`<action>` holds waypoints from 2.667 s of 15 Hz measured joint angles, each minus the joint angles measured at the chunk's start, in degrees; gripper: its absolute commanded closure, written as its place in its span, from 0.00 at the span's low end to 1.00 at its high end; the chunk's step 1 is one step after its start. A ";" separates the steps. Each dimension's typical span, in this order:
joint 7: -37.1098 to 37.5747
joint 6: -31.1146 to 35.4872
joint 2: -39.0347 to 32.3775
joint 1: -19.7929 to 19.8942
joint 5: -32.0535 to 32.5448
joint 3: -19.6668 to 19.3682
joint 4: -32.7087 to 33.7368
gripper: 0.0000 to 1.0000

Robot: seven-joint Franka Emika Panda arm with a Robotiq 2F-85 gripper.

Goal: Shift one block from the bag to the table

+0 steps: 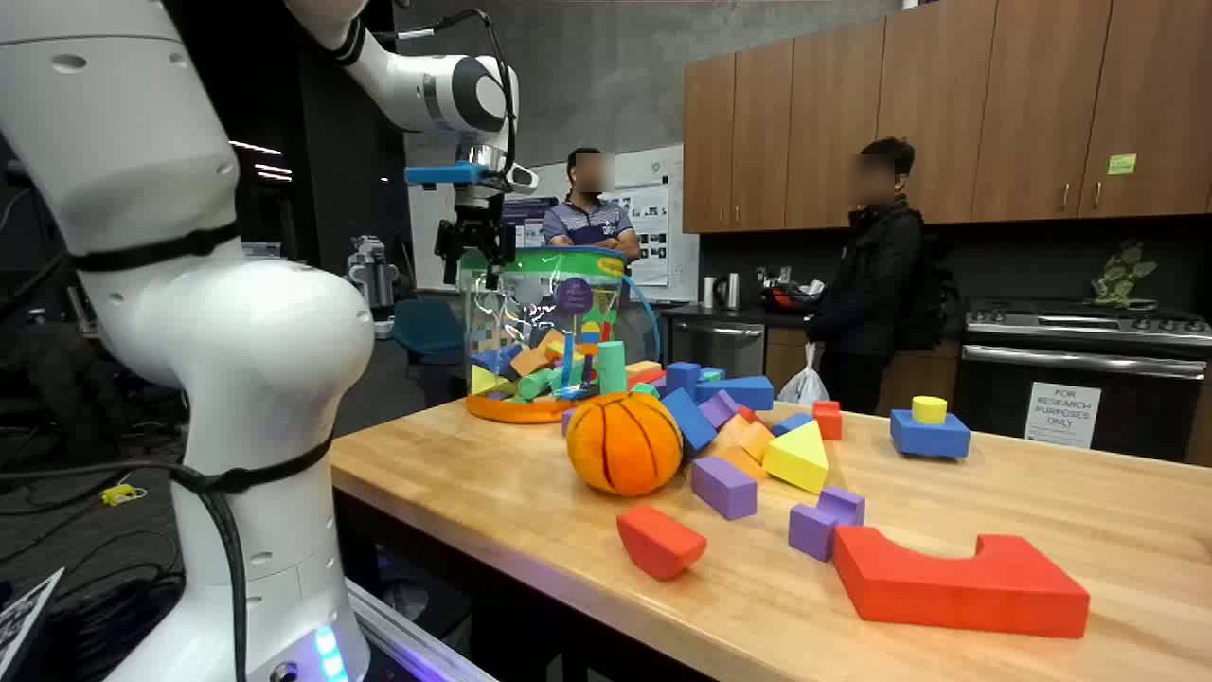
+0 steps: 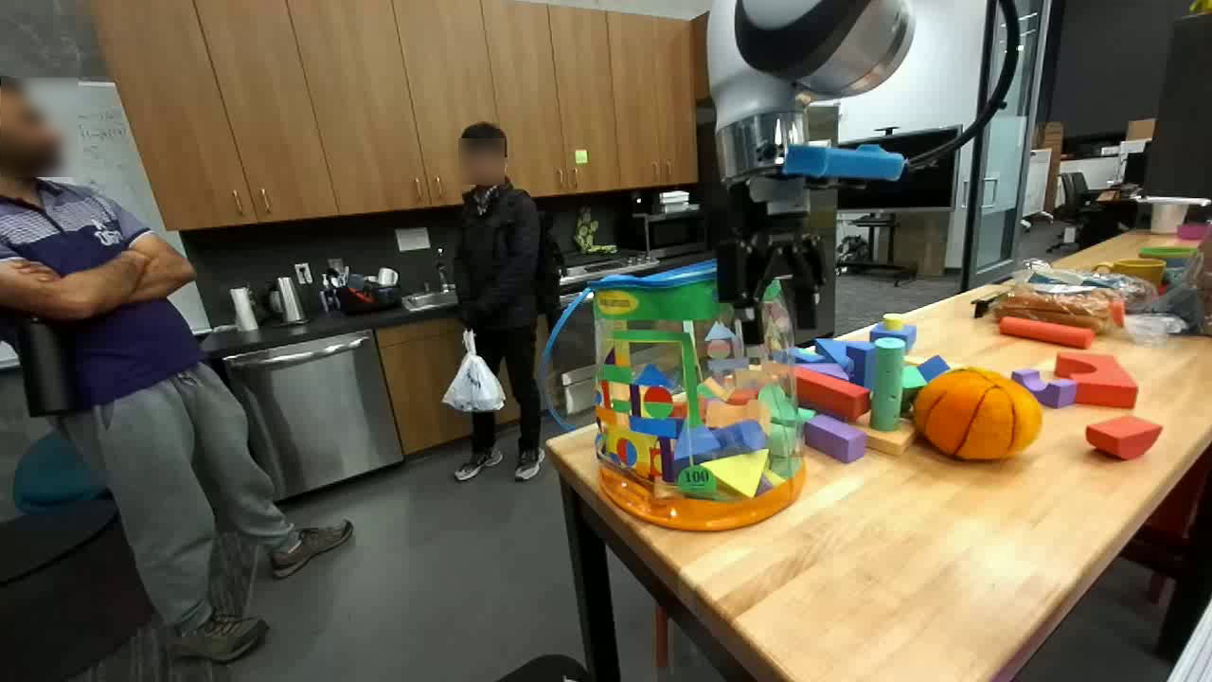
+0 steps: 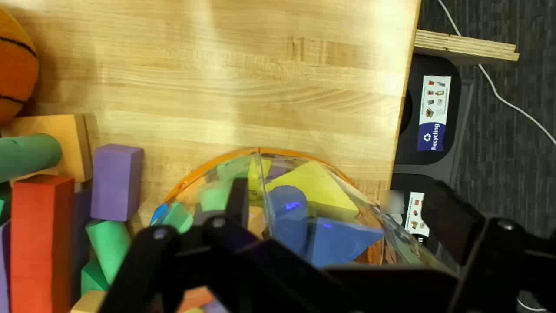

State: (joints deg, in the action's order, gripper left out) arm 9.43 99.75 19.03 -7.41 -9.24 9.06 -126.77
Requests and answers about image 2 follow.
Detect green cylinder foam block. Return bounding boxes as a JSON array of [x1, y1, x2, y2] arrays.
[[866, 333, 914, 436]]

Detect stainless steel dishwasher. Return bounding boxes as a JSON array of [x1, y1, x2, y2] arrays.
[[219, 329, 409, 504]]

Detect green potted plant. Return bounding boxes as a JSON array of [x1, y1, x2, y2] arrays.
[[571, 206, 611, 258]]

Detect white plastic shopping bag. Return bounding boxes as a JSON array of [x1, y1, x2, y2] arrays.
[[438, 329, 510, 422]]

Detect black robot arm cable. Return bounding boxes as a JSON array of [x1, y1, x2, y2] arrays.
[[903, 0, 1025, 179]]

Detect purple cuboid foam block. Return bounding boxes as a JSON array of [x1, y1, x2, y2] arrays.
[[800, 412, 872, 465]]

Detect glass door black frame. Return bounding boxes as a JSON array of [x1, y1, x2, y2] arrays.
[[956, 0, 1052, 295]]

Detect yellow triangle foam block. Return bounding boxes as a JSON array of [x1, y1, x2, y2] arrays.
[[696, 448, 771, 504]]

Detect clear plastic snack bag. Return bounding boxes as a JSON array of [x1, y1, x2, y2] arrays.
[[985, 258, 1133, 338]]

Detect clear plastic toy bag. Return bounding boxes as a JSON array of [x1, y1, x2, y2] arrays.
[[541, 258, 810, 535]]

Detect person in black jacket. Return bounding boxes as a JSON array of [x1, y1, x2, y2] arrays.
[[448, 118, 551, 491]]

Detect red cuboid foam block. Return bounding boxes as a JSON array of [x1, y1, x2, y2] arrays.
[[792, 364, 874, 424]]

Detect black bottle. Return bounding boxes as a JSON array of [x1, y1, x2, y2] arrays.
[[15, 316, 74, 422]]

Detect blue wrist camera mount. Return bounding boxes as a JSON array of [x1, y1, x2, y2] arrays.
[[778, 142, 914, 187]]

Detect black table leg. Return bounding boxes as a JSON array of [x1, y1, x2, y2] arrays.
[[551, 474, 627, 682]]

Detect purple stepped foam block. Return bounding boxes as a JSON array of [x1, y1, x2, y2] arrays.
[[1007, 364, 1083, 412]]

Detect grey plush toy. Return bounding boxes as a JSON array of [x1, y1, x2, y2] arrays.
[[1164, 241, 1212, 343]]

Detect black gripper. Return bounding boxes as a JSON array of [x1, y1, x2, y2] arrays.
[[727, 176, 820, 280]]

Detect white paper towel roll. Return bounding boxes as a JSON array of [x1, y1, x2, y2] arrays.
[[228, 283, 265, 338]]

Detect large red foam arch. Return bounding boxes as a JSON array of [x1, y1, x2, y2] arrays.
[[1052, 348, 1143, 412]]

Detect silver kettle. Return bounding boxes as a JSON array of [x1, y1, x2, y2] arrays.
[[265, 273, 311, 329]]

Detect teal chair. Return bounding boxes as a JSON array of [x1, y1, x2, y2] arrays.
[[7, 431, 112, 521]]

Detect blue notched foam block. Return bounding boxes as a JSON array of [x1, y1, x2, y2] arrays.
[[866, 321, 924, 362]]

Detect black wall monitor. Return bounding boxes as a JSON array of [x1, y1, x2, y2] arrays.
[[828, 123, 964, 217]]

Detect black microwave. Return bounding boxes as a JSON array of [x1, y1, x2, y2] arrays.
[[633, 206, 703, 258]]

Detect black object on floor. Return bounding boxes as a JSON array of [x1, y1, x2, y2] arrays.
[[497, 653, 595, 682]]

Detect long red foam cylinder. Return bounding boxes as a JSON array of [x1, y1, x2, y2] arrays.
[[996, 310, 1099, 353]]

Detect small red foam block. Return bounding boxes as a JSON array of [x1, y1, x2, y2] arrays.
[[1083, 412, 1165, 465]]

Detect black dish rack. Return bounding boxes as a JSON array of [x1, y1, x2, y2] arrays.
[[314, 253, 409, 318]]

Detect small green foam block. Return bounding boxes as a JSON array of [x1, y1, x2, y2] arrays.
[[897, 362, 931, 419]]

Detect wooden upper cabinets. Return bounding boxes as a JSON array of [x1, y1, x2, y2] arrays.
[[92, 0, 703, 237]]

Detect man in purple shirt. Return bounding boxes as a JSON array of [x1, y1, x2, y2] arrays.
[[0, 71, 361, 669]]

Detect wooden lower cabinet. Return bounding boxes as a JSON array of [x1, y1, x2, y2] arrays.
[[369, 316, 521, 459]]

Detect yellow-green foam block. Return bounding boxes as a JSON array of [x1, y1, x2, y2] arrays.
[[1104, 253, 1174, 294]]

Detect orange plush basketball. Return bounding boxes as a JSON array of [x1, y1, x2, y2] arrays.
[[910, 364, 1047, 465]]

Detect long blue foam block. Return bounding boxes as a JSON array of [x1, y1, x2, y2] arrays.
[[810, 333, 878, 392]]

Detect light orange flat block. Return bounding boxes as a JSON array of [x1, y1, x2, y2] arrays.
[[859, 422, 921, 463]]

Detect black round stool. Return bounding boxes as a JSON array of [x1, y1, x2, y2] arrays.
[[0, 492, 162, 682]]

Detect dark monitor screen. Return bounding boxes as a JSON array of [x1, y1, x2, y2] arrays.
[[1141, 13, 1212, 200]]

